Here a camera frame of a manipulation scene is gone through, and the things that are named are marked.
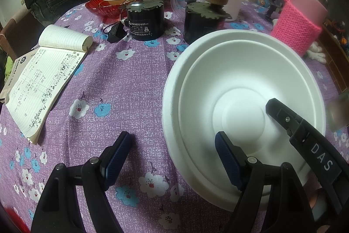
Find white foam bowl front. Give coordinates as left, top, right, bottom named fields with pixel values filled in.
left=178, top=40, right=323, bottom=189

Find white foam bowl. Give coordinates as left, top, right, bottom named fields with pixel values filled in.
left=162, top=29, right=326, bottom=211
left=178, top=40, right=323, bottom=189

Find white knit gloves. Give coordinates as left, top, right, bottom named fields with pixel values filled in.
left=305, top=41, right=327, bottom=64

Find pink knit-sleeved bottle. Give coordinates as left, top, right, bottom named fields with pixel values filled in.
left=271, top=0, right=328, bottom=57

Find black motor with spool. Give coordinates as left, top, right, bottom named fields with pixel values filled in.
left=183, top=0, right=232, bottom=45

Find purple floral tablecloth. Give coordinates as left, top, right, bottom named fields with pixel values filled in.
left=0, top=0, right=349, bottom=233

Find white paper booklet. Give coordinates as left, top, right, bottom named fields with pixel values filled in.
left=1, top=48, right=38, bottom=104

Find green blanket pile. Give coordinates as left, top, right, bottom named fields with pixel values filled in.
left=0, top=55, right=14, bottom=90

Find open lined notebook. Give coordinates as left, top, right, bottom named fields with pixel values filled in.
left=5, top=25, right=93, bottom=144

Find black motor left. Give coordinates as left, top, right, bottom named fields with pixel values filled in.
left=125, top=0, right=164, bottom=41

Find brown armchair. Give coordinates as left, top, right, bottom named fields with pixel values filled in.
left=1, top=7, right=44, bottom=61

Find black power adapter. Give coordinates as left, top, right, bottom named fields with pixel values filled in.
left=103, top=21, right=127, bottom=43

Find red glass bowl back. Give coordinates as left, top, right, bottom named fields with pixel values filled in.
left=85, top=0, right=133, bottom=18

